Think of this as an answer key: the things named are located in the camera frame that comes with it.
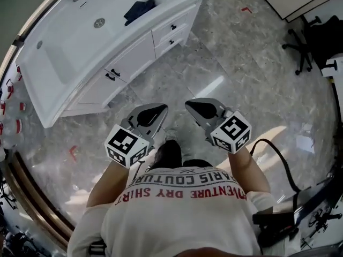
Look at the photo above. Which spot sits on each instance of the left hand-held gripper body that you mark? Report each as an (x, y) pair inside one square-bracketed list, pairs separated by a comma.
[(123, 143)]

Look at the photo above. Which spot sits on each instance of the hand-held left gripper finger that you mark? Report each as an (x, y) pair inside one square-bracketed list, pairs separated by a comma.
[(155, 128), (132, 116)]

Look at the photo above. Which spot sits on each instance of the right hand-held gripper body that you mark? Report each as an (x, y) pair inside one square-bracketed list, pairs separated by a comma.
[(230, 132)]

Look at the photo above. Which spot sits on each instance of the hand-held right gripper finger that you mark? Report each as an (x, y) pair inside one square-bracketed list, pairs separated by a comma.
[(218, 107), (199, 123)]

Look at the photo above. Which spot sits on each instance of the person's right forearm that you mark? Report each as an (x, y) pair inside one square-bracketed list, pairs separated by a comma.
[(249, 175)]

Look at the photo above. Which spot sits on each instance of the person's left forearm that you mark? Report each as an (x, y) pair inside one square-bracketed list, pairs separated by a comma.
[(107, 186)]

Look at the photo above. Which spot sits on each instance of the white sneaker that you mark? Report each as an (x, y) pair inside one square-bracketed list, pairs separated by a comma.
[(171, 135)]

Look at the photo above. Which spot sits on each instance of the black trousers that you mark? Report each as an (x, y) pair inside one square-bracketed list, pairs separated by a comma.
[(168, 154)]

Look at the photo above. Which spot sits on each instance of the white cabinet door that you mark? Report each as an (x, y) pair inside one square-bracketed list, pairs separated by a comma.
[(131, 55), (99, 92)]

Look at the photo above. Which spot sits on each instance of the white vanity cabinet with sink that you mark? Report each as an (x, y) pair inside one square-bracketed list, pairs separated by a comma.
[(80, 44)]

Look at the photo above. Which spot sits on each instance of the white printed T-shirt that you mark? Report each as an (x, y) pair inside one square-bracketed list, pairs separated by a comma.
[(174, 223)]

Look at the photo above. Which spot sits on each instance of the metal sink drain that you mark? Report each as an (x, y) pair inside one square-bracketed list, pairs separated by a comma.
[(99, 23)]

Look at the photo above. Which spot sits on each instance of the wooden door threshold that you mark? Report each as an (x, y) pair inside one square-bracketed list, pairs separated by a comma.
[(40, 205)]

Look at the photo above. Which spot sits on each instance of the black waist pack device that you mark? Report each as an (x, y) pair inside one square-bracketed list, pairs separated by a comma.
[(276, 226)]

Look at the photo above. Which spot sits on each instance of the group of red white items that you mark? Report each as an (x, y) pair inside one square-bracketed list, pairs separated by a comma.
[(18, 126)]

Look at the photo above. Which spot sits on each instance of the dark folded cloth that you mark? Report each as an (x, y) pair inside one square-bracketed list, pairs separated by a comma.
[(139, 9)]

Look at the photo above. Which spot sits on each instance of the black tripod rig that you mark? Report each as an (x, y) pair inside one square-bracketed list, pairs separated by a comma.
[(319, 218)]

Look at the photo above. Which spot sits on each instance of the black office chair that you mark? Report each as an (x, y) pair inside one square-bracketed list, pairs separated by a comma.
[(325, 40)]

